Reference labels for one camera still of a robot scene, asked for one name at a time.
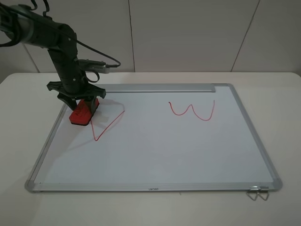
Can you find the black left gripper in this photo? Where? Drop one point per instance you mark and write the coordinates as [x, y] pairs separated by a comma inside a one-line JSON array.
[[71, 91]]

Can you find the red whiteboard eraser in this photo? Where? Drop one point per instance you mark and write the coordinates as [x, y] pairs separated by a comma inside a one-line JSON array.
[[83, 114]]

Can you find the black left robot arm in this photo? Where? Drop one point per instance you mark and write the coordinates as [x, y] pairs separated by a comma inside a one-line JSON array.
[[22, 25]]

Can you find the white aluminium-framed whiteboard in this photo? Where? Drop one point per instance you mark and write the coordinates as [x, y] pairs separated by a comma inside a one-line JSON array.
[[155, 138]]

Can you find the left metal hanging clip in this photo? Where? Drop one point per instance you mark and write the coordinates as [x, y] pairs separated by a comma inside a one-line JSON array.
[[253, 193]]

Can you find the metal hanging clip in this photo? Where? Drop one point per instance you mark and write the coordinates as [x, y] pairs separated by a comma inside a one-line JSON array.
[[263, 192], [253, 193]]

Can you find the right metal hanging clip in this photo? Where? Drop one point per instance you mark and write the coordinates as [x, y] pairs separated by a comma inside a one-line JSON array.
[[263, 192]]

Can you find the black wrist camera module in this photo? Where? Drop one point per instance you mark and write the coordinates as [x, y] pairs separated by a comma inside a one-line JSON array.
[[93, 66]]

